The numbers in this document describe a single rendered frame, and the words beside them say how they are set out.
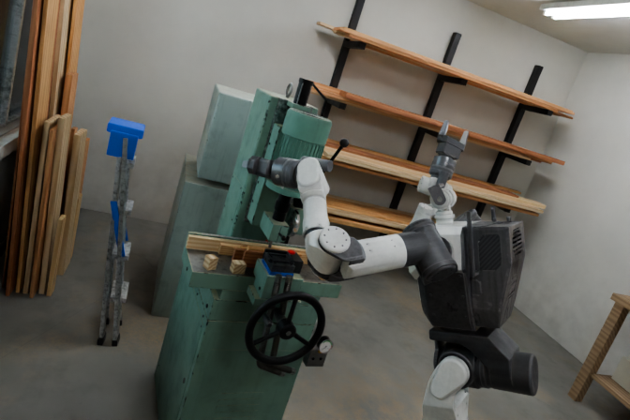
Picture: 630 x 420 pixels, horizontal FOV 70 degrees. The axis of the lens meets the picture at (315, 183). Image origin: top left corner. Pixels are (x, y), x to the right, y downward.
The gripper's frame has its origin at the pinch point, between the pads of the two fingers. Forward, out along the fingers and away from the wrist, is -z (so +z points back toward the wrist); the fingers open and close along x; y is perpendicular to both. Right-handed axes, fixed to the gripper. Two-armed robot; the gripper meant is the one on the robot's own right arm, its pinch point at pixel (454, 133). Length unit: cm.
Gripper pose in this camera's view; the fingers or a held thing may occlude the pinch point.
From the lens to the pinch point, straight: 184.4
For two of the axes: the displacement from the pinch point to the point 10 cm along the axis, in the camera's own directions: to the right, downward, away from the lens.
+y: -4.0, -0.8, 9.1
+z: -3.4, 9.4, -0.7
